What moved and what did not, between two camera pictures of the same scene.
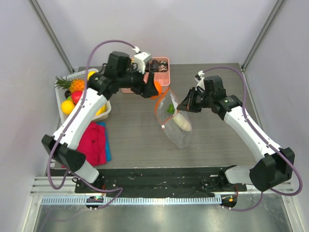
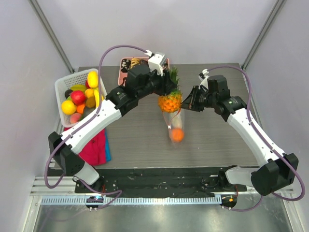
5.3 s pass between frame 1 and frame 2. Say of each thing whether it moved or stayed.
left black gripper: moved
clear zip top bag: moved
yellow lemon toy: stayed
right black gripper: stayed
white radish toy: moved
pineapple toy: moved
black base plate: stayed
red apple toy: stayed
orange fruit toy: moved
